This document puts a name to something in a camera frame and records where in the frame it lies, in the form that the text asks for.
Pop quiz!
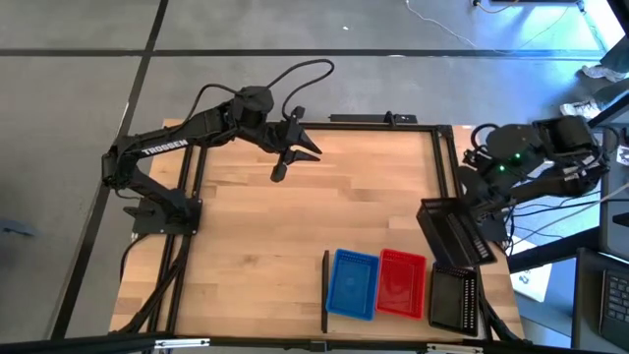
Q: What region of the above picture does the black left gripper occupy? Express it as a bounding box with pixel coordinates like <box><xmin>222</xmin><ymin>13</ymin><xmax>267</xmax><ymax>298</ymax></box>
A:
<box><xmin>267</xmin><ymin>106</ymin><xmax>323</xmax><ymax>166</ymax></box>

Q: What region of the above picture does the black plastic basket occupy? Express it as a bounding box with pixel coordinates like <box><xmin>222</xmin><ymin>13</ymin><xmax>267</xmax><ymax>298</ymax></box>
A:
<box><xmin>416</xmin><ymin>196</ymin><xmax>497</xmax><ymax>269</ymax></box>
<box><xmin>428</xmin><ymin>263</ymin><xmax>481</xmax><ymax>338</ymax></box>

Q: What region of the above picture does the red plastic basket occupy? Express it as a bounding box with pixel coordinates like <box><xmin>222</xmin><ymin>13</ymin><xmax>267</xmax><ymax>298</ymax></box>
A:
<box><xmin>375</xmin><ymin>248</ymin><xmax>428</xmax><ymax>321</ymax></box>

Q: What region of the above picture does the blue plastic basket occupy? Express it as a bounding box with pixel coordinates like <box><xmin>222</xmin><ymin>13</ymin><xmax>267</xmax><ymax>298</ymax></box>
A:
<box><xmin>325</xmin><ymin>248</ymin><xmax>381</xmax><ymax>322</ymax></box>

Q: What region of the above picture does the white paper with logo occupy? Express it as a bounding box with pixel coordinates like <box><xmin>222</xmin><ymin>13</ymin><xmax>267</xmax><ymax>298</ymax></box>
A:
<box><xmin>509</xmin><ymin>234</ymin><xmax>555</xmax><ymax>304</ymax></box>

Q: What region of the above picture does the person's white shoe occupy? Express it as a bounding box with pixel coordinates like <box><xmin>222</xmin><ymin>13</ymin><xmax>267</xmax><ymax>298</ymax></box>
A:
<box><xmin>559</xmin><ymin>99</ymin><xmax>603</xmax><ymax>122</ymax></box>
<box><xmin>582</xmin><ymin>63</ymin><xmax>629</xmax><ymax>84</ymax></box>

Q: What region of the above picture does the grey computer case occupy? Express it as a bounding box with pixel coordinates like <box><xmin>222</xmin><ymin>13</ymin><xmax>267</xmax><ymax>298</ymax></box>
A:
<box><xmin>598</xmin><ymin>126</ymin><xmax>629</xmax><ymax>263</ymax></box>

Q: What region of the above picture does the dark laptop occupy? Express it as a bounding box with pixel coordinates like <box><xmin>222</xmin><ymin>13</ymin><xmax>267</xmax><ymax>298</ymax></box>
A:
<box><xmin>571</xmin><ymin>247</ymin><xmax>629</xmax><ymax>353</ymax></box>

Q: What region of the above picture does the person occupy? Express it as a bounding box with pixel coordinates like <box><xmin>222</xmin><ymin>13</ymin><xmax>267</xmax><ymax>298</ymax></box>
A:
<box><xmin>559</xmin><ymin>33</ymin><xmax>629</xmax><ymax>122</ymax></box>

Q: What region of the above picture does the black gantry beam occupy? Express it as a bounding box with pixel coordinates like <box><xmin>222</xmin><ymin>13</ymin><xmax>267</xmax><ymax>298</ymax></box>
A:
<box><xmin>0</xmin><ymin>332</ymin><xmax>629</xmax><ymax>354</ymax></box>

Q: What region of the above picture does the dark grey floor object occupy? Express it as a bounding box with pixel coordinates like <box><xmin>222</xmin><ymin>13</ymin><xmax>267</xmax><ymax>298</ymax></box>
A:
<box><xmin>0</xmin><ymin>215</ymin><xmax>39</xmax><ymax>238</ymax></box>

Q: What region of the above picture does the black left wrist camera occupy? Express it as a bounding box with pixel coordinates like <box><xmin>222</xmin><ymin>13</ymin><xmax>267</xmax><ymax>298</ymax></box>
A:
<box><xmin>269</xmin><ymin>160</ymin><xmax>290</xmax><ymax>184</ymax></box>

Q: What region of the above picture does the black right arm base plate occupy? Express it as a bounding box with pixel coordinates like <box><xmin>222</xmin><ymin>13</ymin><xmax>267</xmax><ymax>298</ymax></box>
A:
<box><xmin>484</xmin><ymin>213</ymin><xmax>508</xmax><ymax>243</ymax></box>

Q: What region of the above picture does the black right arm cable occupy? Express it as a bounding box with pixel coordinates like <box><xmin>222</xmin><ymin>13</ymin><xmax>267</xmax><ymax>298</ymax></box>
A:
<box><xmin>461</xmin><ymin>122</ymin><xmax>498</xmax><ymax>166</ymax></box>

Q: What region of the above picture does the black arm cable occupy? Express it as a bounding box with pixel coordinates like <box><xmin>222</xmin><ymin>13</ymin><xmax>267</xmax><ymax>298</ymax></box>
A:
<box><xmin>461</xmin><ymin>122</ymin><xmax>498</xmax><ymax>166</ymax></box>
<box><xmin>185</xmin><ymin>58</ymin><xmax>336</xmax><ymax>122</ymax></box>

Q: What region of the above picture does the black bar mount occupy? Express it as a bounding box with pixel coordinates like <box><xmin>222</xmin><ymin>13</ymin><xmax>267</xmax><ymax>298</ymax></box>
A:
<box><xmin>327</xmin><ymin>111</ymin><xmax>419</xmax><ymax>125</ymax></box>

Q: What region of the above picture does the black aluminium table frame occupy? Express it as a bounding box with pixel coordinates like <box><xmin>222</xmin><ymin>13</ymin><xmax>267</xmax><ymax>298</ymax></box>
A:
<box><xmin>117</xmin><ymin>117</ymin><xmax>526</xmax><ymax>344</ymax></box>

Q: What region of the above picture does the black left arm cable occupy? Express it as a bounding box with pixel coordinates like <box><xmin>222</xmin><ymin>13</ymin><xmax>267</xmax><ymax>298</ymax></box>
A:
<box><xmin>185</xmin><ymin>58</ymin><xmax>336</xmax><ymax>122</ymax></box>

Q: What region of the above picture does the black cable bundle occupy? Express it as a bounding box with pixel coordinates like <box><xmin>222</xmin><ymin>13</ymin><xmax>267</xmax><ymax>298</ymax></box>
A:
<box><xmin>119</xmin><ymin>232</ymin><xmax>193</xmax><ymax>335</ymax></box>
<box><xmin>471</xmin><ymin>289</ymin><xmax>525</xmax><ymax>343</ymax></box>

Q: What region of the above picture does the white computer cable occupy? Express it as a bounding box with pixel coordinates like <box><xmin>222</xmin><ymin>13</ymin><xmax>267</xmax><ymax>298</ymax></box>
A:
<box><xmin>596</xmin><ymin>180</ymin><xmax>629</xmax><ymax>207</ymax></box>

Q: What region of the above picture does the silver aluminium bracket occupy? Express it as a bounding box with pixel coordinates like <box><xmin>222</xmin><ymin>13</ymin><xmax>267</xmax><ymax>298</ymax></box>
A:
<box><xmin>153</xmin><ymin>337</ymin><xmax>211</xmax><ymax>351</ymax></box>
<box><xmin>425</xmin><ymin>342</ymin><xmax>484</xmax><ymax>354</ymax></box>

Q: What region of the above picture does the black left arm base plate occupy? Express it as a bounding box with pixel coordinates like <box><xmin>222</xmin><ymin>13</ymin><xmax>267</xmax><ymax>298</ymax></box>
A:
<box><xmin>122</xmin><ymin>195</ymin><xmax>201</xmax><ymax>236</ymax></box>

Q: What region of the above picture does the white floor cable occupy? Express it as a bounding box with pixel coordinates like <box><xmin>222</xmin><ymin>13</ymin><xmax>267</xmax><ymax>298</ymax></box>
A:
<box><xmin>405</xmin><ymin>0</ymin><xmax>479</xmax><ymax>49</ymax></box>

